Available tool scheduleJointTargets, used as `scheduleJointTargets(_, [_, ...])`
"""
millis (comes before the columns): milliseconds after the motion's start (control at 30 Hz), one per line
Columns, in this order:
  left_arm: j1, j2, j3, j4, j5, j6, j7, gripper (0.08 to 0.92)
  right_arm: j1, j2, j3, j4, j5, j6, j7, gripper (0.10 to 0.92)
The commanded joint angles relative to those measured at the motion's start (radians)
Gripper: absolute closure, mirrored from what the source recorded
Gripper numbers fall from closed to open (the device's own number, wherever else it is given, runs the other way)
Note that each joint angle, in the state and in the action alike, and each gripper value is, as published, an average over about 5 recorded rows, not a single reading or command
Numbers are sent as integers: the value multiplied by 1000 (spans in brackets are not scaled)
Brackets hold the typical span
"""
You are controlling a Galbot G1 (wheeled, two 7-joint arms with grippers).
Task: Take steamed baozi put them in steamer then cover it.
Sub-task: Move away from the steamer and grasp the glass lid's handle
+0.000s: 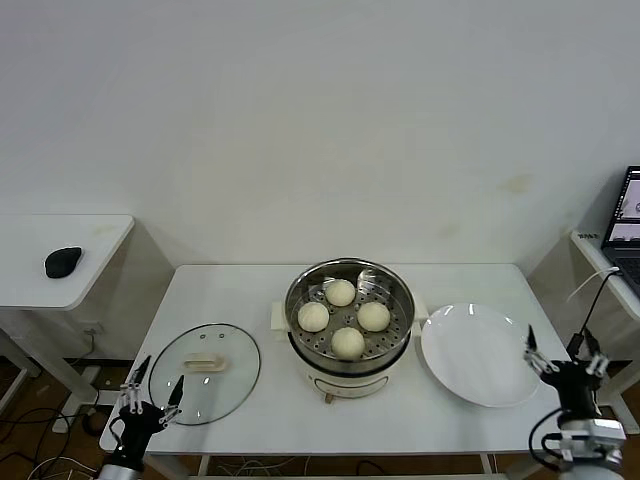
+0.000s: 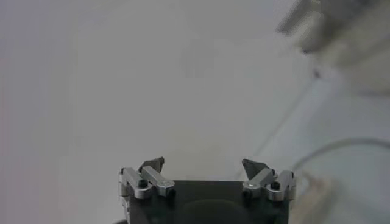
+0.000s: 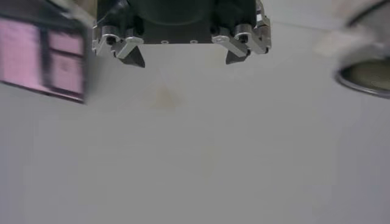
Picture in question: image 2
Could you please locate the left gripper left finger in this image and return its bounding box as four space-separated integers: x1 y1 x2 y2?
118 156 176 200

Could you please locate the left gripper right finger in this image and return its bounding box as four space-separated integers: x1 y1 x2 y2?
242 158 296 202

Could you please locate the glass lid with cream handle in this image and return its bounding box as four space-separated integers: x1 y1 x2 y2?
289 138 390 224

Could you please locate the stainless steel steamer basket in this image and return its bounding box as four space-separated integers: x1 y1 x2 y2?
275 0 390 55

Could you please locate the white main work table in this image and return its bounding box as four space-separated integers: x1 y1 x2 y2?
237 69 390 224

